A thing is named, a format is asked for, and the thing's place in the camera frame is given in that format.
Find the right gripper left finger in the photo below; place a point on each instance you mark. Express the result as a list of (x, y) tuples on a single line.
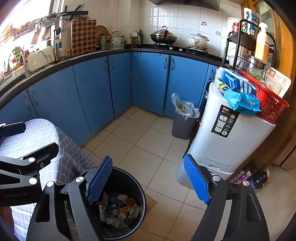
[(49, 220)]

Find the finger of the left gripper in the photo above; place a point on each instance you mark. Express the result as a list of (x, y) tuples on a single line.
[(34, 161)]

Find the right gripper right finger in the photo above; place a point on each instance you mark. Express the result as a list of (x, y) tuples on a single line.
[(246, 219)]

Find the black trash bin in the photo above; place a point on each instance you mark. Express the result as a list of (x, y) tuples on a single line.
[(121, 207)]

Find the blue kitchen cabinets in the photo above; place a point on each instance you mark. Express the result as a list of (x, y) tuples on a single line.
[(83, 98)]

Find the white plastic drawer cabinet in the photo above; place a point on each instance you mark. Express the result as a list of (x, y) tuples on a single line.
[(226, 138)]

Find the black countertop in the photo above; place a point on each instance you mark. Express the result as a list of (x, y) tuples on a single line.
[(18, 85)]

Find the chrome sink faucet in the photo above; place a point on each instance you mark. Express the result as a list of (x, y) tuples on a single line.
[(20, 57)]

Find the grey bin with bag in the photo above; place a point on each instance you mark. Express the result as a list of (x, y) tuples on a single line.
[(185, 117)]

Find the red plastic basket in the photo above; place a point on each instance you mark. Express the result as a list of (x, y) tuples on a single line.
[(271, 105)]

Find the blue plastic bag pack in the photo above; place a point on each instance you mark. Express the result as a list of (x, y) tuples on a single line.
[(238, 91)]

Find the checkered wooden cutting board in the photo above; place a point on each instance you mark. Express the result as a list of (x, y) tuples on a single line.
[(83, 37)]

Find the pale green kettle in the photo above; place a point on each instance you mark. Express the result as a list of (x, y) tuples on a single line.
[(117, 41)]

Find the yellow spray bottle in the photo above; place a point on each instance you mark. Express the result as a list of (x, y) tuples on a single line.
[(262, 44)]

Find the black metal shelf rack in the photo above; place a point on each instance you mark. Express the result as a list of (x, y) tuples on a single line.
[(241, 39)]

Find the white ceramic pot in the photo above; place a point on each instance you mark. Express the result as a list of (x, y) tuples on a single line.
[(198, 41)]

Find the steel wok with lid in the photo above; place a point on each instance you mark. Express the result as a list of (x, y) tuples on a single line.
[(163, 36)]

